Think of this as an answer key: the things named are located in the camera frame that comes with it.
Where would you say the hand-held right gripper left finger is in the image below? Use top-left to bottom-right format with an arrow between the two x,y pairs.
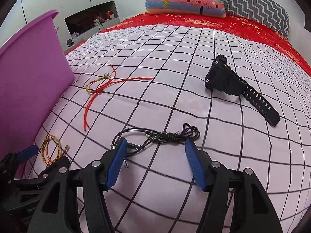
30,137 -> 128,233

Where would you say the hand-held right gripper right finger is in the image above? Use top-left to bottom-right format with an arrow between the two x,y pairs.
185,139 -> 283,233

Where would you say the cluttered wardrobe niche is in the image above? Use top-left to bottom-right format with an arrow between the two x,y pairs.
64,0 -> 119,36

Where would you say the yellow braided bracelet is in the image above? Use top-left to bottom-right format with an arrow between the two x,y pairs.
40,135 -> 71,165

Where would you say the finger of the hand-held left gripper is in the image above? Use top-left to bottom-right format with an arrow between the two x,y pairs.
0,152 -> 25,182
17,145 -> 39,164

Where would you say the purple plastic basin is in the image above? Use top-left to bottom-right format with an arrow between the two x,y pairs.
0,10 -> 75,177

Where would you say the red patterned bedsheet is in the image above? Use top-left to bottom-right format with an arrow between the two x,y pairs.
98,12 -> 311,76

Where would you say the red string bracelet with bell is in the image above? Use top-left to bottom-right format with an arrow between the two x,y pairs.
83,64 -> 155,131

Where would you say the grey chevron pillow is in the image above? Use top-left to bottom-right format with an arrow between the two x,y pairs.
215,0 -> 290,39

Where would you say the black cord bracelet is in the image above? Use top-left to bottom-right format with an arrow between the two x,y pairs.
111,123 -> 201,169

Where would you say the colourful striped pillow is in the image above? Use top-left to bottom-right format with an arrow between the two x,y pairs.
145,0 -> 226,18

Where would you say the black digital watch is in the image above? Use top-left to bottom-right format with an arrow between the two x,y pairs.
204,54 -> 281,127

